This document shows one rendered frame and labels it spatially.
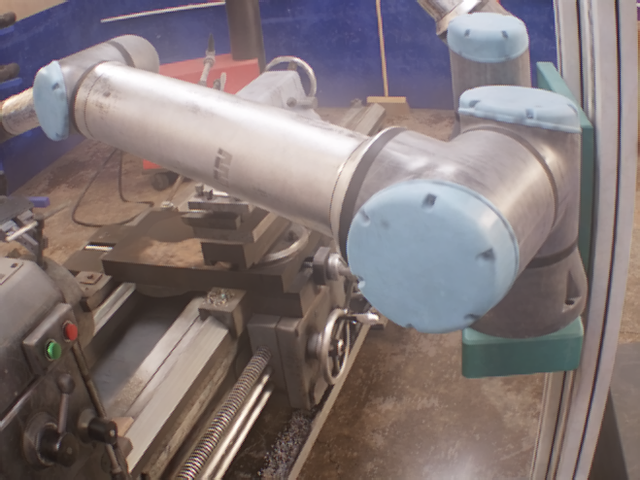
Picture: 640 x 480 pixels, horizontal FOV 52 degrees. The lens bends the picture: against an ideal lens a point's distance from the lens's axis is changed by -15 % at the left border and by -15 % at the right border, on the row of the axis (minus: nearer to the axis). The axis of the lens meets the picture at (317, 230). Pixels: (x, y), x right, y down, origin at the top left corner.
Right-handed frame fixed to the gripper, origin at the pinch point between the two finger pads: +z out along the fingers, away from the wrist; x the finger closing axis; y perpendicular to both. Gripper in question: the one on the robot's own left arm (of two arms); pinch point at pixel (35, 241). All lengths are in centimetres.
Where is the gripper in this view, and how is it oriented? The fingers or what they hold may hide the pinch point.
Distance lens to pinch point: 148.6
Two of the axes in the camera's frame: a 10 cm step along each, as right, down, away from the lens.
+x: -4.8, 3.8, -7.9
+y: -2.5, 8.0, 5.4
